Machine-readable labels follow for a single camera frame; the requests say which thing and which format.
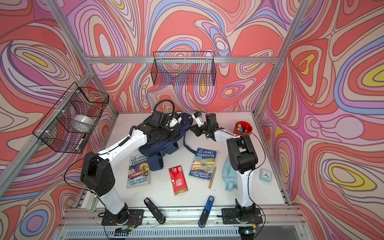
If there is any navy blue student backpack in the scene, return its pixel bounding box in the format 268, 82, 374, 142
139, 112, 193, 172

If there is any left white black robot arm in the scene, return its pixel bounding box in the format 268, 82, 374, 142
80, 111, 193, 217

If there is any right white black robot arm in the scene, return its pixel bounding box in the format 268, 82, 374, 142
191, 112, 259, 210

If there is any red ribbed metal pen cup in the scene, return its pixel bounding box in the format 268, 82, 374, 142
233, 121, 253, 136

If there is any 91-storey treehouse book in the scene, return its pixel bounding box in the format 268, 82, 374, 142
189, 148, 217, 181

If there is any gold pen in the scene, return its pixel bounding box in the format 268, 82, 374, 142
209, 167, 217, 189

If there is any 143-storey treehouse book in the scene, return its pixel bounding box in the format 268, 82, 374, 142
127, 155, 151, 188

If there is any light blue pencil pouch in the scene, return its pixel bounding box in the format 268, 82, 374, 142
222, 156, 238, 192

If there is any red snack packet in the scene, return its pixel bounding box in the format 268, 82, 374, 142
169, 165, 188, 196

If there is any mint green small clock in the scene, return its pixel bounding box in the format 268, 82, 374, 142
259, 168, 273, 183

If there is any white tape roll in basket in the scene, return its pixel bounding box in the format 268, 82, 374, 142
70, 115, 95, 134

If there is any black stapler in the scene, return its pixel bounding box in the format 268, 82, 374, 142
144, 198, 166, 225

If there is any blue stapler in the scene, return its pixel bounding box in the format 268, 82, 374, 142
198, 196, 215, 228

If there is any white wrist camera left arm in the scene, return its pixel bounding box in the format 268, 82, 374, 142
169, 117, 182, 129

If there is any black wire basket back wall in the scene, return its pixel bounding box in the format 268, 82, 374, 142
151, 51, 217, 87

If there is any black wire basket wall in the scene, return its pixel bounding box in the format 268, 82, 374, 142
33, 83, 110, 154
151, 51, 217, 87

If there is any black wire basket left wall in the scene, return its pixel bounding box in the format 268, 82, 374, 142
33, 83, 110, 154

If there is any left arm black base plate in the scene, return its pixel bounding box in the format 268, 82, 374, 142
101, 209, 144, 227

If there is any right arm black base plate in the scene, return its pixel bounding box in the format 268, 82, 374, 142
221, 207, 264, 226

